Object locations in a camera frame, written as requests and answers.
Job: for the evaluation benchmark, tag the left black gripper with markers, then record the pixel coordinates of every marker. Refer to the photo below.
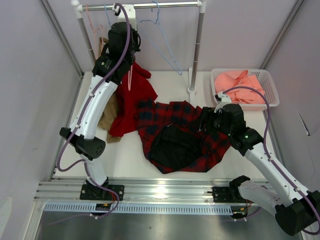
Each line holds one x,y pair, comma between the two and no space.
135,36

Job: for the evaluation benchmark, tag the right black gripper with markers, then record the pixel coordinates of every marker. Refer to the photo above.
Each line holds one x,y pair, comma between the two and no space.
208,114

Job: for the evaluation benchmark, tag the pink hanger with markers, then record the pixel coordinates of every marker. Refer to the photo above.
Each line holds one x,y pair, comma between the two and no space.
97,41
129,79

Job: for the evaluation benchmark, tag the red plaid skirt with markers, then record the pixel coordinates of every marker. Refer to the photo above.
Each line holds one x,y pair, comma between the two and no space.
171,138

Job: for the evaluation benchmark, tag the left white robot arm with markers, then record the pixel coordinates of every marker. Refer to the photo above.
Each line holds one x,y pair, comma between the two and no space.
107,75

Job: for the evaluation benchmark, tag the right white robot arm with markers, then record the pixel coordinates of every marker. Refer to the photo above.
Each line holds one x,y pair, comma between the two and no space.
292,204

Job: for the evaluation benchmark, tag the left blue hanger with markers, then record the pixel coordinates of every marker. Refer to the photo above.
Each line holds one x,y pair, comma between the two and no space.
108,18

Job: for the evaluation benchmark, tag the blue hanger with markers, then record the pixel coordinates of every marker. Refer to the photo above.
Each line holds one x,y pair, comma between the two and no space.
108,18
172,62

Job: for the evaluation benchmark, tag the right blue hanger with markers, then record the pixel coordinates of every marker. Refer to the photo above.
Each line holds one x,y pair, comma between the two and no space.
172,62

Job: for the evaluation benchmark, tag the pink garment in basket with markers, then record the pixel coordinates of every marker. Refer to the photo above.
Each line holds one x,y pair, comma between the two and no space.
240,78

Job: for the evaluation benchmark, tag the white plastic basket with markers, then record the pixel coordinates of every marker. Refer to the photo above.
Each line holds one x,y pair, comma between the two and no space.
265,80

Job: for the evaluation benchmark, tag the red hanging garment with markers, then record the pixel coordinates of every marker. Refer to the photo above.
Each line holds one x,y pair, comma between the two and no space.
141,89

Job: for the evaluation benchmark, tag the metal clothes rack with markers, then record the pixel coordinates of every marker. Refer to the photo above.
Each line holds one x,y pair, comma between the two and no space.
200,4

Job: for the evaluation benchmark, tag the tan hanging garment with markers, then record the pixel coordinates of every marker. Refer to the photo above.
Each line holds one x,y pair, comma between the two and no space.
107,118

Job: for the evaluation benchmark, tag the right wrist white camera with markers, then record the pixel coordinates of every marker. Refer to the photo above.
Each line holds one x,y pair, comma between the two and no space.
222,100

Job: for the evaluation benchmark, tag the wrist white camera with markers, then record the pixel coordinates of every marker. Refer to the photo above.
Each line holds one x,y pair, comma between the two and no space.
222,100
131,14

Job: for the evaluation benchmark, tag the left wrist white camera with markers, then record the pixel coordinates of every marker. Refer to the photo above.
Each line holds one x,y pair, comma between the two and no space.
131,14

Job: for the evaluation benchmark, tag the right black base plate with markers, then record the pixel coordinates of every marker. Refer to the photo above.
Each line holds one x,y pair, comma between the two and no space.
226,194

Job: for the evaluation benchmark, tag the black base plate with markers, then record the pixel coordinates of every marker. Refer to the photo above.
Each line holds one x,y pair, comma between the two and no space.
93,193
226,194

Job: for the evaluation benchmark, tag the white slotted cable duct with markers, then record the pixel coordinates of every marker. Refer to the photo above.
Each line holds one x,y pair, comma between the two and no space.
221,210

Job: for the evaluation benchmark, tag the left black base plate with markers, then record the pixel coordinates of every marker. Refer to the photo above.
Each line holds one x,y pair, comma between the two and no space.
93,193

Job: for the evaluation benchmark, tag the aluminium mounting rail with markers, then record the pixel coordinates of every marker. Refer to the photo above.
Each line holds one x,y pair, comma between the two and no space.
136,191

